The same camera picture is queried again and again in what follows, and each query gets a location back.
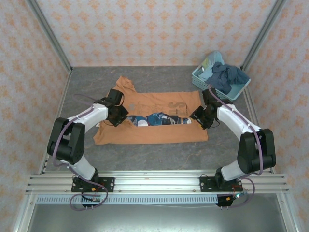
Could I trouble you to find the orange printed t-shirt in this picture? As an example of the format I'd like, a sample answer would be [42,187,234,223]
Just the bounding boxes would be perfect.
[92,75,209,146]

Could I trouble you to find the grey metal sheet panel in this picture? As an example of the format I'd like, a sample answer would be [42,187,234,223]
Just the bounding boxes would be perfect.
[26,203,289,232]

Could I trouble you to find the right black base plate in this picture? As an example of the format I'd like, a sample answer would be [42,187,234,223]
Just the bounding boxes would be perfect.
[199,175,243,193]

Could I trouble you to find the aluminium frame post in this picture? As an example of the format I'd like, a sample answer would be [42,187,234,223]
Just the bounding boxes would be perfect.
[241,0,288,71]
[26,0,73,73]

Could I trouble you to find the left aluminium table rail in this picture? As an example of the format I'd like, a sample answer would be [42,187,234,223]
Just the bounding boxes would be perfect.
[38,69,72,175]

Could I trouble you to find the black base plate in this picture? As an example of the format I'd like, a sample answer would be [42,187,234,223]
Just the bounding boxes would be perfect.
[71,176,115,193]
[199,175,243,193]

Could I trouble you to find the right small circuit board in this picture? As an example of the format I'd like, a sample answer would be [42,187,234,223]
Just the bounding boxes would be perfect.
[225,190,249,203]

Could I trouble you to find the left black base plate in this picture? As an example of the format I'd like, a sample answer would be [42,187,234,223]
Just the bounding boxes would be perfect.
[71,176,115,193]

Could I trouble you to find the aluminium mounting rail beam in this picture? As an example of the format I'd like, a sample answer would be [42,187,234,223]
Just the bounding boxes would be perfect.
[26,170,289,194]

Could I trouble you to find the right aluminium frame post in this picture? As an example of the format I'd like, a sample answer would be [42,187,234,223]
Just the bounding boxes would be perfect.
[241,0,288,71]

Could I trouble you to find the left aluminium frame post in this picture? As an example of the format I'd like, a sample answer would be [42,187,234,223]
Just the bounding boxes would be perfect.
[26,0,73,73]

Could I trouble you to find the small circuit board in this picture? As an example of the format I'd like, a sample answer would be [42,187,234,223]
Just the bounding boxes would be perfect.
[225,190,249,203]
[81,194,101,203]

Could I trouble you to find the left small circuit board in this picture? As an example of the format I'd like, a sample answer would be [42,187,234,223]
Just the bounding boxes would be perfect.
[81,194,101,203]

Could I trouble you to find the dark blue t-shirt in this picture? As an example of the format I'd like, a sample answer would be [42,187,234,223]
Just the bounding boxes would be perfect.
[208,61,250,95]

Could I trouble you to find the light blue plastic basket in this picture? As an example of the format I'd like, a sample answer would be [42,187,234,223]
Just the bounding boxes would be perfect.
[192,64,251,102]

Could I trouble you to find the white slotted cable duct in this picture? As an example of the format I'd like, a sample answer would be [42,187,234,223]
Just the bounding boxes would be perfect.
[36,195,219,205]

